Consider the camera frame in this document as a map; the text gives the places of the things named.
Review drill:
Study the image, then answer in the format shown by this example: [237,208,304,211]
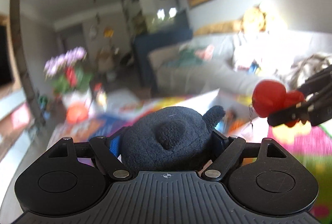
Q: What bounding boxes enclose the teal green cloth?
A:
[164,49,204,67]

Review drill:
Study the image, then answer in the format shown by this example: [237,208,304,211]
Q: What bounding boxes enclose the grey covered sofa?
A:
[148,29,331,95]

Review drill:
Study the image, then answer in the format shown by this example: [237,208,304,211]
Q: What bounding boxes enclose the black television screen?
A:
[0,25,13,86]

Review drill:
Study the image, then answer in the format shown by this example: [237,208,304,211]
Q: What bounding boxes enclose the black plush toy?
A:
[120,105,225,172]

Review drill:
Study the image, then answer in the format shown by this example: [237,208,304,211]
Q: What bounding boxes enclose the yellow duck plush toy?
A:
[241,6,266,33]

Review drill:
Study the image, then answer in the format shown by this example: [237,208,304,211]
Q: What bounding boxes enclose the red lid snack jar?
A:
[93,83,107,110]

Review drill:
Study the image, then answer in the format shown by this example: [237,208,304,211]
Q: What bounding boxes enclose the purple orchid flower pot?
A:
[44,47,92,109]

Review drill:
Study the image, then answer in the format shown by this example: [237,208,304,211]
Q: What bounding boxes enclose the pink pig plush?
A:
[195,44,215,61]

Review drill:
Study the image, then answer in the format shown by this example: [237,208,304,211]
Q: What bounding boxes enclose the colourful cartoon play mat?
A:
[46,95,332,224]

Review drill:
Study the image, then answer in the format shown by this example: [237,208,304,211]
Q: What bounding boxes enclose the orange round pumpkin bucket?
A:
[66,103,89,124]

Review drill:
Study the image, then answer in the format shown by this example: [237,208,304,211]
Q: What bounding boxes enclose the pink gift bag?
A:
[11,104,31,130]

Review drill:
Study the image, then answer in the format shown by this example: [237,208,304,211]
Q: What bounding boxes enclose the red doll toy figure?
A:
[251,80,307,128]

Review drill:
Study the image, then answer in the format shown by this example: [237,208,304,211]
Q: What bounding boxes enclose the mustard yellow pillow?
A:
[193,20,242,36]

